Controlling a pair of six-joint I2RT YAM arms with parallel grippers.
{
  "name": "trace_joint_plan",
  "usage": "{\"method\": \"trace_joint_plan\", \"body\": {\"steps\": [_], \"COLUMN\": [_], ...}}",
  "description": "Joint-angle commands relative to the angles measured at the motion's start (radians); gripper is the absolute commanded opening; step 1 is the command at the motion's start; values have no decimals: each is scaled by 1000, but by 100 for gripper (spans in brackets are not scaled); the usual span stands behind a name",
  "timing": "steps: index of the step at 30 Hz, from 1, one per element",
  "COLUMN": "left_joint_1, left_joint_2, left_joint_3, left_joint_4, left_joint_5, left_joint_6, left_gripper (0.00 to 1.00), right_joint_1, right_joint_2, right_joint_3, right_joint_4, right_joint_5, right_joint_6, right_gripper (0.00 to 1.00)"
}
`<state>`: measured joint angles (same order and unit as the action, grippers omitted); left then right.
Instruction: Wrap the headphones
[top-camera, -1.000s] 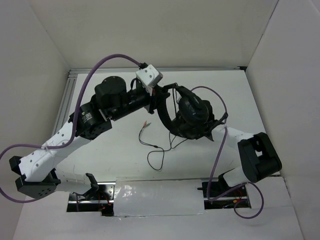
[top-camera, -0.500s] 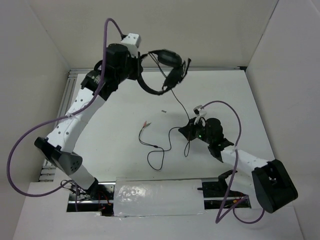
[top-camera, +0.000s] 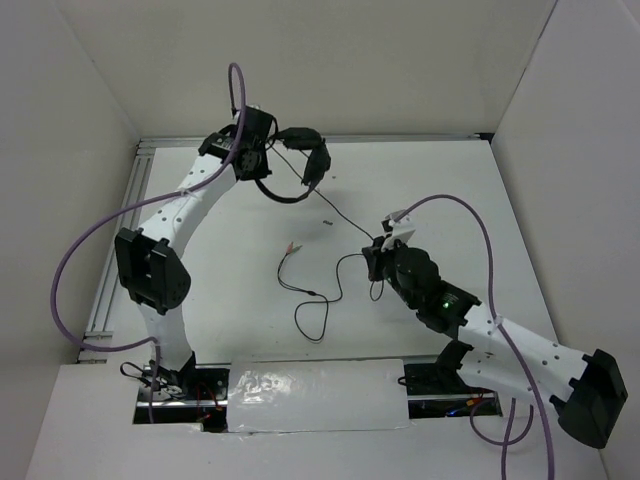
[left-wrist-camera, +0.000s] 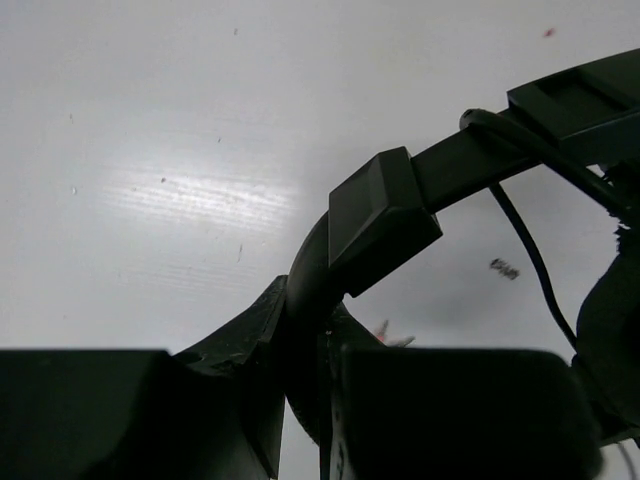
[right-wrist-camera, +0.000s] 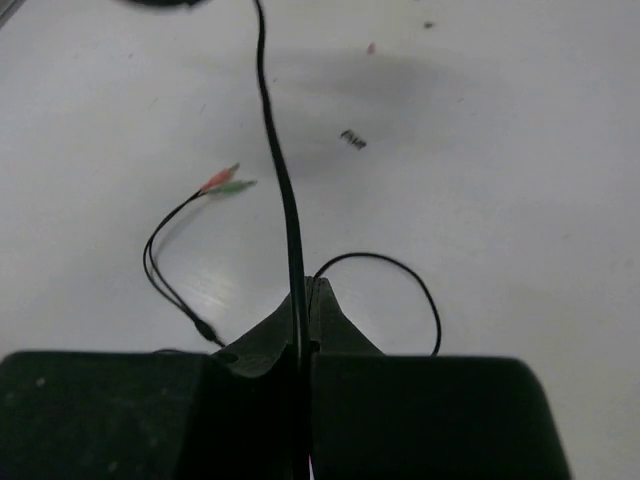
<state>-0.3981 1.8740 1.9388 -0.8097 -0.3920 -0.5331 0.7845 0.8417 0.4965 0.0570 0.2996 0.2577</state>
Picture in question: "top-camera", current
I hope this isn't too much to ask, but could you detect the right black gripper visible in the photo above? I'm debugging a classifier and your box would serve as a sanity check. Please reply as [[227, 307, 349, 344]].
[[362, 234, 419, 309]]

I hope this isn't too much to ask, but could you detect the white taped cover sheet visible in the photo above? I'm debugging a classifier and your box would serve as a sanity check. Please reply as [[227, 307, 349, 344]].
[[226, 359, 410, 434]]

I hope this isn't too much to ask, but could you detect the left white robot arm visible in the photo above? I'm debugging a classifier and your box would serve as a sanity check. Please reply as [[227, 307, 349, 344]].
[[114, 107, 277, 399]]

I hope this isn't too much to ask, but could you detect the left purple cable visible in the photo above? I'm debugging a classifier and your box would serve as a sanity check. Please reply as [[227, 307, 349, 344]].
[[51, 61, 250, 426]]

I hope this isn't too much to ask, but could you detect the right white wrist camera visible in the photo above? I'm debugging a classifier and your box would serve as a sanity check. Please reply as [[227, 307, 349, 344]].
[[381, 211, 415, 252]]

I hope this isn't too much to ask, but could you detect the aluminium rail frame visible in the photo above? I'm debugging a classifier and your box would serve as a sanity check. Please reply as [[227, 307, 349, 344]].
[[77, 131, 494, 366]]

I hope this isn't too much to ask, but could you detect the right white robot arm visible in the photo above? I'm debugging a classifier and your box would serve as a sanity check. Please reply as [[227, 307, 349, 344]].
[[362, 237, 628, 449]]

